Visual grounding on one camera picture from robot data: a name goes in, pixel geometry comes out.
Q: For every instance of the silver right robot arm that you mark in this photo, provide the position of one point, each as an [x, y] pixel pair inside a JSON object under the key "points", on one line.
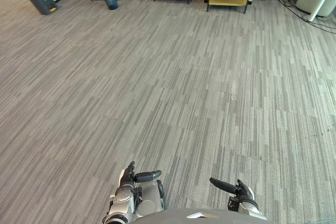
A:
{"points": [[248, 208]]}

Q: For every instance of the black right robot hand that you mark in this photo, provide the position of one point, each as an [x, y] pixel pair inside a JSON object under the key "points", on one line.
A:
{"points": [[240, 188]]}

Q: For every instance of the grey robot torso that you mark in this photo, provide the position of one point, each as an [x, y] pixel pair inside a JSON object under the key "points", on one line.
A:
{"points": [[199, 216]]}

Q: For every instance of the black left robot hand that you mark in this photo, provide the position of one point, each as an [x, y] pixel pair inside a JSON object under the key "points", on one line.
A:
{"points": [[127, 174]]}

